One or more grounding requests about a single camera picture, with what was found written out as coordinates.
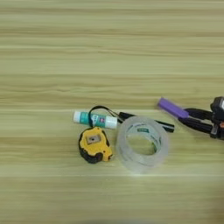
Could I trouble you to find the purple rectangular block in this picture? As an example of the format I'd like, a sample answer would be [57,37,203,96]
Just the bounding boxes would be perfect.
[157,97,190,120]

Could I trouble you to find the clear adhesive tape roll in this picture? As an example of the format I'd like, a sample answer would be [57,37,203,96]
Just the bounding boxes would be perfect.
[115,115,171,175]

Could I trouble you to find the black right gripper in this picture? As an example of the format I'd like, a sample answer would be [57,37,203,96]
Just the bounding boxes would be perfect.
[178,108,224,141]

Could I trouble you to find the white green glue stick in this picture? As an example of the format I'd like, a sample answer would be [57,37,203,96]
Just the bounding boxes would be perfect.
[72,110,119,130]

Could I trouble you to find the yellow black tape measure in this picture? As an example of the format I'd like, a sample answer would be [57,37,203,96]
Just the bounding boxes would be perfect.
[77,105,123,165]

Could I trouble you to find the black marker pen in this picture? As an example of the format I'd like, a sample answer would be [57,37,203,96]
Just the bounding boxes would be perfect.
[117,111,176,133]

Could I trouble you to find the small black box white label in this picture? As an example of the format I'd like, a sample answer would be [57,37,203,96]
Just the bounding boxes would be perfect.
[210,95,224,123]

